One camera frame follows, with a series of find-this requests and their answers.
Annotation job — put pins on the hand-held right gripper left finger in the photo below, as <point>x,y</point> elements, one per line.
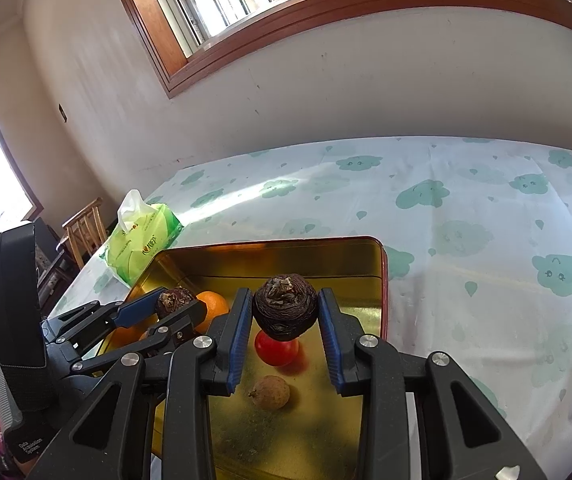
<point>236,355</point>

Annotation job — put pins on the brown longan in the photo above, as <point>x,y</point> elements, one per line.
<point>270,392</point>

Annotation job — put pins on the wooden-framed barred window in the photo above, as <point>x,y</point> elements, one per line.
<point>316,5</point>

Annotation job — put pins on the wooden chair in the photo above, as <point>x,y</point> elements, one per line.
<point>86,235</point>

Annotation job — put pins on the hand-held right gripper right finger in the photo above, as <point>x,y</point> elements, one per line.
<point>330,355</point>

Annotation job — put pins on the cloud-printed white tablecloth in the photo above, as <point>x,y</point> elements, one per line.
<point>466,270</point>

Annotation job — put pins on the gold metal tin tray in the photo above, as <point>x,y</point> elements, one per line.
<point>316,270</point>

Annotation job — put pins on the dark water chestnut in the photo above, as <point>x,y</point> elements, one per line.
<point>176,300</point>
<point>286,310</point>

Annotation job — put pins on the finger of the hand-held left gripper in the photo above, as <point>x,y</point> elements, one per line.
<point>166,332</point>
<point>136,307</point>

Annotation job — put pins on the dark cabinet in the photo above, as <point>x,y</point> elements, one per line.
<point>53,265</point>

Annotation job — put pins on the dark wall switch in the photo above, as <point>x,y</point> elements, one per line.
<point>62,112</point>

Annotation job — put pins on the small orange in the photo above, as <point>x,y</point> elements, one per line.
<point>213,307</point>

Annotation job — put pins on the red tomato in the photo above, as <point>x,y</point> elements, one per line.
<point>276,352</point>

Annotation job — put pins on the large orange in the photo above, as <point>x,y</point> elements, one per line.
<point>126,336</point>

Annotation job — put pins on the green tissue pack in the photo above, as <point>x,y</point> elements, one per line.
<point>141,240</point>

